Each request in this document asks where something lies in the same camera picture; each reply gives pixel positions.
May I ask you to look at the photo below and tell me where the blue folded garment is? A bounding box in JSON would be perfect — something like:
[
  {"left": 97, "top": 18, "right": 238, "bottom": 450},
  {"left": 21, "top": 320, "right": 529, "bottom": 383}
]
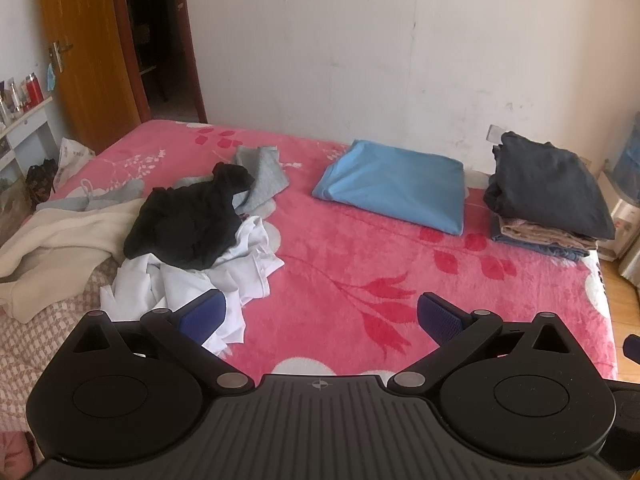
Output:
[{"left": 489, "top": 224, "right": 597, "bottom": 262}]

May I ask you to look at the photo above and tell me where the beige curtain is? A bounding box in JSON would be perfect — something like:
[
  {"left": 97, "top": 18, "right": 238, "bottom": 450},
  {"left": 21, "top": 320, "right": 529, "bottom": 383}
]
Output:
[{"left": 619, "top": 239, "right": 640, "bottom": 287}]

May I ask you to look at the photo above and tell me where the light blue t-shirt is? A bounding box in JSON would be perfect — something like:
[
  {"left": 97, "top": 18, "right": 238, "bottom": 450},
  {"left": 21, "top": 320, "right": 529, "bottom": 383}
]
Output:
[{"left": 312, "top": 138, "right": 467, "bottom": 237}]

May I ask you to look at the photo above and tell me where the wooden door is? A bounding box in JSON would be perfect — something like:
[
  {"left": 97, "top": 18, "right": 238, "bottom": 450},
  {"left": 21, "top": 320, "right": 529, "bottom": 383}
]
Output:
[{"left": 36, "top": 0, "right": 142, "bottom": 155}]

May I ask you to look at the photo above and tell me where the pink floral blanket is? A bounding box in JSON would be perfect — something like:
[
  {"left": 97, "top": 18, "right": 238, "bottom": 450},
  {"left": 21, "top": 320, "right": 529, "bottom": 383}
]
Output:
[{"left": 47, "top": 119, "right": 619, "bottom": 383}]

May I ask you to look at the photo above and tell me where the stack of folded clothes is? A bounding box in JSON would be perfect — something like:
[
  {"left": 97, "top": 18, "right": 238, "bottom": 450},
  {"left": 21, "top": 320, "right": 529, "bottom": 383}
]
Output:
[{"left": 482, "top": 131, "right": 617, "bottom": 242}]

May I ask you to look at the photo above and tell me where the light grey garment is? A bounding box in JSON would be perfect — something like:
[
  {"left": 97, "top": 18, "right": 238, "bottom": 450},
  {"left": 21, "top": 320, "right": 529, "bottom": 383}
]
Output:
[{"left": 36, "top": 179, "right": 147, "bottom": 214}]

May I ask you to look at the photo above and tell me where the white water dispenser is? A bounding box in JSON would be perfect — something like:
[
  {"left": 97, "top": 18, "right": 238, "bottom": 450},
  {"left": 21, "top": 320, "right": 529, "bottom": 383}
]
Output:
[{"left": 596, "top": 169, "right": 640, "bottom": 262}]

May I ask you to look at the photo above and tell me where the cream fleece garment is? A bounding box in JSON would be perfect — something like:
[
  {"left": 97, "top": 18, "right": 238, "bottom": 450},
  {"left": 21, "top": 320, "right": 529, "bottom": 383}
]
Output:
[{"left": 0, "top": 196, "right": 147, "bottom": 322}]

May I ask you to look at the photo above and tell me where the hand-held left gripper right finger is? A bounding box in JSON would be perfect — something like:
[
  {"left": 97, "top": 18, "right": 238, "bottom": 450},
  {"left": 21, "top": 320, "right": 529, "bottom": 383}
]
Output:
[{"left": 387, "top": 291, "right": 582, "bottom": 397}]

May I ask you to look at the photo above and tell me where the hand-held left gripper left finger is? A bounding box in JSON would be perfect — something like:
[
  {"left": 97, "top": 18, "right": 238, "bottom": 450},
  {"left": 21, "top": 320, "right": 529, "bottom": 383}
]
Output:
[{"left": 65, "top": 288, "right": 252, "bottom": 396}]

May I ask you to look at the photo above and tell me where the patterned bag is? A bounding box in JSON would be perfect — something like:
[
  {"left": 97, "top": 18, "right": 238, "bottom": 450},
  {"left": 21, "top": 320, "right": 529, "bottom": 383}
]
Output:
[{"left": 24, "top": 158, "right": 60, "bottom": 209}]

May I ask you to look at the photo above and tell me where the beige folded garment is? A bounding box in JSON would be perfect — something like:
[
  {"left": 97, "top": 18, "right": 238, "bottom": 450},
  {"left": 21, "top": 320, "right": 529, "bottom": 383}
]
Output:
[{"left": 499, "top": 214, "right": 599, "bottom": 252}]

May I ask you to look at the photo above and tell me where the beige houndstooth blanket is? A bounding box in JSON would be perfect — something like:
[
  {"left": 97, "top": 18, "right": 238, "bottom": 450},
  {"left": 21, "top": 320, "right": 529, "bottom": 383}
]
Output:
[{"left": 0, "top": 254, "right": 122, "bottom": 423}]

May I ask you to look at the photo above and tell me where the white shirt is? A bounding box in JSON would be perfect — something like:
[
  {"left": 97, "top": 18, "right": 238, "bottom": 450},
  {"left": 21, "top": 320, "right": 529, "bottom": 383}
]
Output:
[{"left": 99, "top": 214, "right": 287, "bottom": 357}]

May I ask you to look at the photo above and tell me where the red thermos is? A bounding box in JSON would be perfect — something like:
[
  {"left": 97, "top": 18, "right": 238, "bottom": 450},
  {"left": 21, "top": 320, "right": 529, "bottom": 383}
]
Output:
[{"left": 24, "top": 72, "right": 47, "bottom": 109}]

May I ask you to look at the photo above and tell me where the black garment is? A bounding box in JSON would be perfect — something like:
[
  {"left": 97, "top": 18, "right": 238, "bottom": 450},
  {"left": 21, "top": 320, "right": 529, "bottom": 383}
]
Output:
[{"left": 123, "top": 162, "right": 257, "bottom": 271}]

